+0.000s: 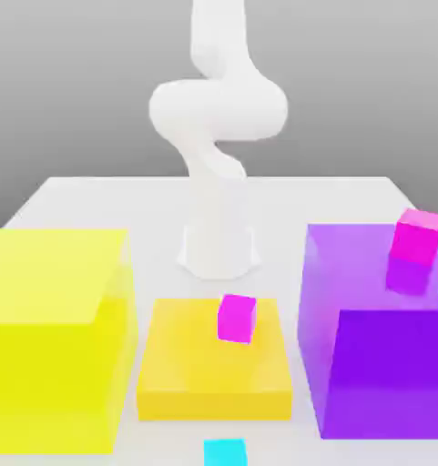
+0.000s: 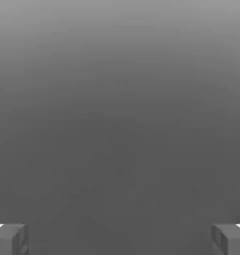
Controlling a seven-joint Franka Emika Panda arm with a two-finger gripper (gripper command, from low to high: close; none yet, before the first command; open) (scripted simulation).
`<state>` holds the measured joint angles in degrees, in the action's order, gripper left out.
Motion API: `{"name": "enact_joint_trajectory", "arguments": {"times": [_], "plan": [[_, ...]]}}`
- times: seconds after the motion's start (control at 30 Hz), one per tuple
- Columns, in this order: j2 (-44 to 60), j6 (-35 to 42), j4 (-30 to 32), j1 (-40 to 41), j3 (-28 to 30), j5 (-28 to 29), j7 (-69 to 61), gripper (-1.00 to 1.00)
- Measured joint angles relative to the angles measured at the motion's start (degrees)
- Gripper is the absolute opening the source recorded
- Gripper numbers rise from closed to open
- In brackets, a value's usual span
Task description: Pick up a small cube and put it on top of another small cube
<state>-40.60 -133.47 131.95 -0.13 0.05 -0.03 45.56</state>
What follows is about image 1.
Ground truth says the small magenta cube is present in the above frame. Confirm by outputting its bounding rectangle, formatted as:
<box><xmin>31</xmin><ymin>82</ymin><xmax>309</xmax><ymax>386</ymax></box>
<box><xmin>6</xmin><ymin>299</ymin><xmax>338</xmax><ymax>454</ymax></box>
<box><xmin>217</xmin><ymin>293</ymin><xmax>258</xmax><ymax>345</ymax></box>
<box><xmin>384</xmin><ymin>208</ymin><xmax>438</xmax><ymax>297</ymax></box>

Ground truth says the small cyan cube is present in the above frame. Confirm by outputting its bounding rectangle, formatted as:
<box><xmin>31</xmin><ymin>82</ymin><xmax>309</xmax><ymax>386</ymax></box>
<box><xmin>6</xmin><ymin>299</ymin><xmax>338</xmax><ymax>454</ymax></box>
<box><xmin>202</xmin><ymin>438</ymin><xmax>249</xmax><ymax>466</ymax></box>

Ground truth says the large orange box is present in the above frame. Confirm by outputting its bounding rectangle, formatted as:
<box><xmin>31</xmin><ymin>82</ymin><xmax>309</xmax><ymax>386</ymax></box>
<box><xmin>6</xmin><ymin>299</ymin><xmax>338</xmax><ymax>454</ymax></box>
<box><xmin>136</xmin><ymin>297</ymin><xmax>294</xmax><ymax>422</ymax></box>

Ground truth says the large yellow box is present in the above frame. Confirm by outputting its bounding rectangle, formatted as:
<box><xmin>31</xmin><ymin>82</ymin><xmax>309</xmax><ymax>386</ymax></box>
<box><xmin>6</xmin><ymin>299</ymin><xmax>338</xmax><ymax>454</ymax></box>
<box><xmin>0</xmin><ymin>228</ymin><xmax>138</xmax><ymax>456</ymax></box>

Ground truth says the large purple box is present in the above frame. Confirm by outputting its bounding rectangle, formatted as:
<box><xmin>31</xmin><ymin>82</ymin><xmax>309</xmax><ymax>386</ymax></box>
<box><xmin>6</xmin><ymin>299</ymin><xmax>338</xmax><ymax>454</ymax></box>
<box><xmin>297</xmin><ymin>222</ymin><xmax>438</xmax><ymax>441</ymax></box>

